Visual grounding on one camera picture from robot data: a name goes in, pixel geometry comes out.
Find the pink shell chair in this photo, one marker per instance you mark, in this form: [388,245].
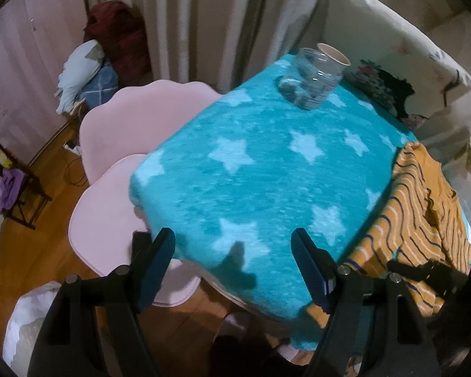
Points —
[117,157]

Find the paper cup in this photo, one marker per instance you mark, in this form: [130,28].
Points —
[335,54]

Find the white plastic bag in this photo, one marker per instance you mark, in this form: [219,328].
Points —
[29,322]

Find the clear glass jar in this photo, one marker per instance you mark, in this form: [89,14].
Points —
[312,80]

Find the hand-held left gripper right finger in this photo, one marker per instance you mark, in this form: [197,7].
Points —
[311,273]

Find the cream floral cushion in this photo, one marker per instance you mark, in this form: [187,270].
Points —
[400,35]

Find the teal star blanket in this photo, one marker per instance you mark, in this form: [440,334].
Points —
[259,172]

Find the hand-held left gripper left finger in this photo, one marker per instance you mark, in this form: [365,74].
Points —
[156,271]

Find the purple cloth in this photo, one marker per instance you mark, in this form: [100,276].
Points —
[8,186]

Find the pale curtain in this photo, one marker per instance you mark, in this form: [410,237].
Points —
[204,23]

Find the white pillow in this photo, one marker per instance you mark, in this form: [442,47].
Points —
[76,72]

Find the dark wooden stool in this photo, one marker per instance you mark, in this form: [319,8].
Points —
[21,188]

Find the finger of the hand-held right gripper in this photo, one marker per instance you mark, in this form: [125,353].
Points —
[428,273]

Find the orange striped shirt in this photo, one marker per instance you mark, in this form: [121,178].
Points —
[412,220]

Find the dark red clothes pile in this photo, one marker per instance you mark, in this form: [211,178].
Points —
[115,35]

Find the blue plaid cloth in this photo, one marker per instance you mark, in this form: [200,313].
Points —
[100,86]

